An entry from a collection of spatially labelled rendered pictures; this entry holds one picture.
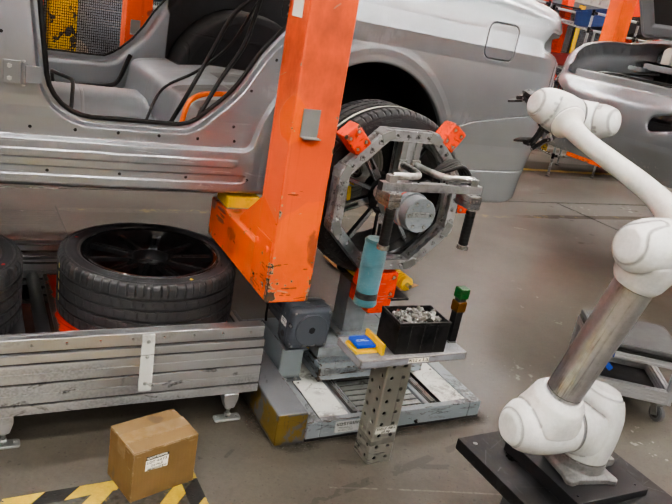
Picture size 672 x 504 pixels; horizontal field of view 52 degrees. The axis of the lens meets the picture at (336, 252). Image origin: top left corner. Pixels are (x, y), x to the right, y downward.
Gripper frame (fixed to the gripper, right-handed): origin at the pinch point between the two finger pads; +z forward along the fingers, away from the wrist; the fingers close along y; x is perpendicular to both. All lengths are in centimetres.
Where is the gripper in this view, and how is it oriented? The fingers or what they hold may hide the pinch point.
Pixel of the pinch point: (515, 119)
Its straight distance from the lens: 249.0
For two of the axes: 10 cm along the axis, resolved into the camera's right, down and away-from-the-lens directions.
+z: -4.7, -1.8, 8.6
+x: -8.5, 3.4, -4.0
